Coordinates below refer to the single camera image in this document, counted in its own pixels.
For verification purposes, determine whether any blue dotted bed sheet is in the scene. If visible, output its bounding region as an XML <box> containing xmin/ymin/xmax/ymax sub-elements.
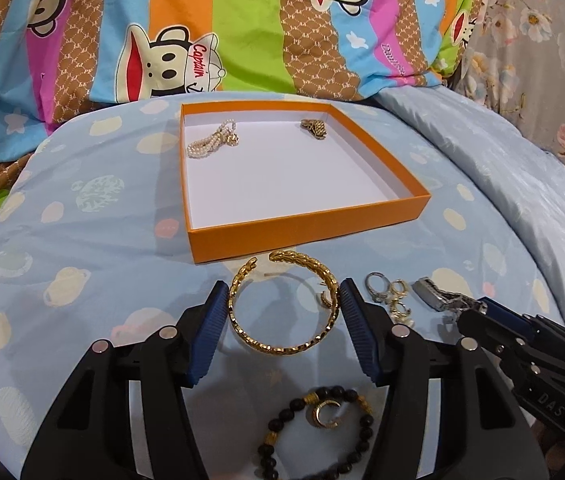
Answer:
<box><xmin>0</xmin><ymin>91</ymin><xmax>565</xmax><ymax>480</ymax></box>

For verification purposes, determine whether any orange shallow box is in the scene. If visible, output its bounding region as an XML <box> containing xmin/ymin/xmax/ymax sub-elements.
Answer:
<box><xmin>179</xmin><ymin>100</ymin><xmax>432</xmax><ymax>265</ymax></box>

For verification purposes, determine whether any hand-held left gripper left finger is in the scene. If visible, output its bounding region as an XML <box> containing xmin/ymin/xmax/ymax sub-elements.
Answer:
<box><xmin>20</xmin><ymin>280</ymin><xmax>230</xmax><ymax>480</ymax></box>

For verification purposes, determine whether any silver stone ring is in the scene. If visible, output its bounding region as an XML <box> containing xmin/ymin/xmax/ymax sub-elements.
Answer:
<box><xmin>365</xmin><ymin>272</ymin><xmax>389</xmax><ymax>304</ymax></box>

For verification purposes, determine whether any colourful monkey print blanket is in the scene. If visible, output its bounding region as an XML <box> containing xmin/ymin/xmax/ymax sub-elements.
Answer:
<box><xmin>0</xmin><ymin>0</ymin><xmax>493</xmax><ymax>196</ymax></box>

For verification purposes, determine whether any black bead bracelet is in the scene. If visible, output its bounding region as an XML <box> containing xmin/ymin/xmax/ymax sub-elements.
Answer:
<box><xmin>251</xmin><ymin>385</ymin><xmax>376</xmax><ymax>480</ymax></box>

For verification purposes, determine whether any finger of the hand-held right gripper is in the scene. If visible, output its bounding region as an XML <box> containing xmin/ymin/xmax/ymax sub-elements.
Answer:
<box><xmin>457</xmin><ymin>308</ymin><xmax>538</xmax><ymax>368</ymax></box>
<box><xmin>471</xmin><ymin>296</ymin><xmax>565</xmax><ymax>348</ymax></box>

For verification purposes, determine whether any plain light blue quilt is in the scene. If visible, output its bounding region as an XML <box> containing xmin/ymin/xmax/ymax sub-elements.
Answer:
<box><xmin>370</xmin><ymin>82</ymin><xmax>565</xmax><ymax>326</ymax></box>

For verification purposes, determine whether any gold open ring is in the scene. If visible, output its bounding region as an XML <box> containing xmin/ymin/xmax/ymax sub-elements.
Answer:
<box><xmin>310</xmin><ymin>400</ymin><xmax>344</xmax><ymax>430</ymax></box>

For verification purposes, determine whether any white pearl bracelet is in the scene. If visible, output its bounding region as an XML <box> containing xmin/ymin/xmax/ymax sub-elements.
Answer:
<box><xmin>186</xmin><ymin>118</ymin><xmax>240</xmax><ymax>160</ymax></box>

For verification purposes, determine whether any gold chain jewelry piece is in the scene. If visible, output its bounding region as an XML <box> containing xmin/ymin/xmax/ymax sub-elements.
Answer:
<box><xmin>299</xmin><ymin>118</ymin><xmax>329</xmax><ymax>140</ymax></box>

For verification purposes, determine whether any grey floral cloth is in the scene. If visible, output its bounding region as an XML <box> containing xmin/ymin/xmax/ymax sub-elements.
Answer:
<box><xmin>455</xmin><ymin>0</ymin><xmax>565</xmax><ymax>228</ymax></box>

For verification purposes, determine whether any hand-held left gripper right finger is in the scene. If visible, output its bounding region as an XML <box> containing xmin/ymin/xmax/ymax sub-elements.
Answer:
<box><xmin>340</xmin><ymin>277</ymin><xmax>548</xmax><ymax>480</ymax></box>

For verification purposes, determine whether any silver metal clasp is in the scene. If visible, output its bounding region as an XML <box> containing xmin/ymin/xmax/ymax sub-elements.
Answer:
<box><xmin>412</xmin><ymin>276</ymin><xmax>474</xmax><ymax>315</ymax></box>

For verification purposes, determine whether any gold hoop earring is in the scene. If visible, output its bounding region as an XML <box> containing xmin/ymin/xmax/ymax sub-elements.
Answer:
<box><xmin>391</xmin><ymin>302</ymin><xmax>414</xmax><ymax>328</ymax></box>
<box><xmin>387</xmin><ymin>279</ymin><xmax>411</xmax><ymax>306</ymax></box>

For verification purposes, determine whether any gold bangle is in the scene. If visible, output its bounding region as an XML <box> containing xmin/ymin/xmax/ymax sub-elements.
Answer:
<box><xmin>227</xmin><ymin>249</ymin><xmax>340</xmax><ymax>354</ymax></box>

